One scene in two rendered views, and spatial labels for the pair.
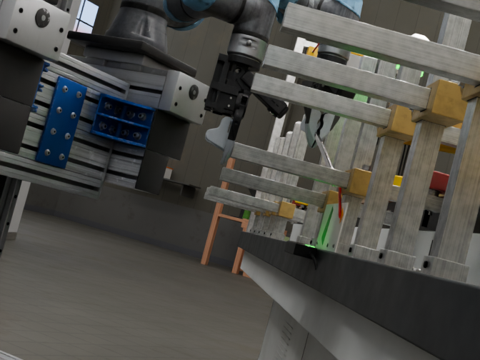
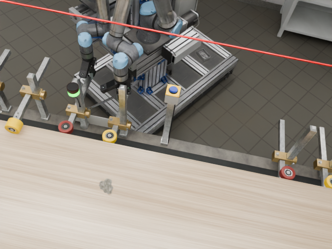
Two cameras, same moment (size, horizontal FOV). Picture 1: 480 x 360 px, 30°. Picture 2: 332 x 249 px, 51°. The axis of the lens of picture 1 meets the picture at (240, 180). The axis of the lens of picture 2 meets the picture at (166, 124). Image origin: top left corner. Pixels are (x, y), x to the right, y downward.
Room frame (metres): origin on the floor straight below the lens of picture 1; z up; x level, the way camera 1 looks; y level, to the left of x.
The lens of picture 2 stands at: (2.43, -1.29, 2.57)
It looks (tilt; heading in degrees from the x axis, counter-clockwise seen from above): 57 degrees down; 95
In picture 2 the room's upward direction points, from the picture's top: 9 degrees clockwise
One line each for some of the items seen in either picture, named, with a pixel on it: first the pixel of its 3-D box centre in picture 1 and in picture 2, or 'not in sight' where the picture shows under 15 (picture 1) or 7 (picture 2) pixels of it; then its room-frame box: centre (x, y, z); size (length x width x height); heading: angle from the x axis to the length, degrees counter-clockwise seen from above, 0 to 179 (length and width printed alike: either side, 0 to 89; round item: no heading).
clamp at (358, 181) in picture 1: (358, 184); (78, 112); (1.81, -0.24, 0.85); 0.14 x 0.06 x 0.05; 3
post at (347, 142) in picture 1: (344, 153); (123, 112); (2.08, -0.22, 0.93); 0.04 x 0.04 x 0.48; 3
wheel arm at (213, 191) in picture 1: (271, 206); (281, 150); (3.03, -0.13, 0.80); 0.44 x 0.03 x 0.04; 93
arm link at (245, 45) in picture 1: (246, 50); (86, 53); (1.77, 0.05, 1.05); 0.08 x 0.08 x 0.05
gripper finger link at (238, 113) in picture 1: (236, 118); not in sight; (1.75, 0.04, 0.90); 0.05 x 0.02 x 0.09; 3
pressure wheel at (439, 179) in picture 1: (431, 198); (66, 131); (1.79, -0.38, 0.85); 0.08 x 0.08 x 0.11
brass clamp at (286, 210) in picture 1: (285, 210); (284, 157); (3.05, -0.18, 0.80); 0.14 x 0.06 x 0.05; 3
